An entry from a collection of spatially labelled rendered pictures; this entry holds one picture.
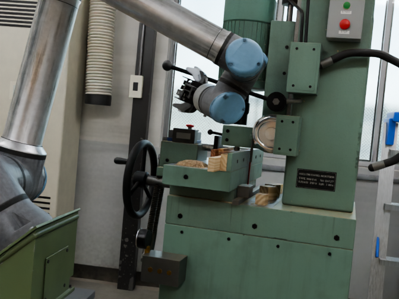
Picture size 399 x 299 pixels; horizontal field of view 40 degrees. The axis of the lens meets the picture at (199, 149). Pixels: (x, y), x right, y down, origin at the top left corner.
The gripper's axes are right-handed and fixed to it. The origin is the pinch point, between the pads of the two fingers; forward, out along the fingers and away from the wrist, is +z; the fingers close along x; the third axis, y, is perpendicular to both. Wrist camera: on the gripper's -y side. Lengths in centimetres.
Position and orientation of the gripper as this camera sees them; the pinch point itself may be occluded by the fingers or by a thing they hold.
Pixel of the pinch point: (188, 89)
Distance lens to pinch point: 178.5
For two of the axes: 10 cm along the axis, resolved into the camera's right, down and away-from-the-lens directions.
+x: -3.6, 9.2, 1.3
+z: -3.7, -2.7, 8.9
